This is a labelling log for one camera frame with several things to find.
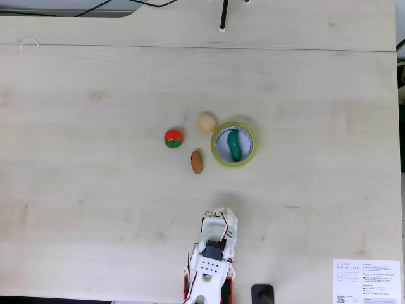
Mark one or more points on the red toy tomato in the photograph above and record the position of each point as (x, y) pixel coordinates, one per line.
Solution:
(173, 137)

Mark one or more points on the beige toy egg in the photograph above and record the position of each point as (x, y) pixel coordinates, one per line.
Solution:
(207, 123)

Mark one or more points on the yellow packing tape roll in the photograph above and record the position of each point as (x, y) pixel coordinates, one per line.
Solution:
(234, 165)

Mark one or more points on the black camera tripod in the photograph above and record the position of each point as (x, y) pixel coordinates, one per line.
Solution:
(223, 16)

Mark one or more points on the black monitor stand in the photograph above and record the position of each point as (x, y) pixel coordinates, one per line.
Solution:
(262, 294)

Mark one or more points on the white printed paper sheet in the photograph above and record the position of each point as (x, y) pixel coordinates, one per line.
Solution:
(365, 282)

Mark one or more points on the toy hamburger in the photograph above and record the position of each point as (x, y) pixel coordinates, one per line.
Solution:
(196, 162)

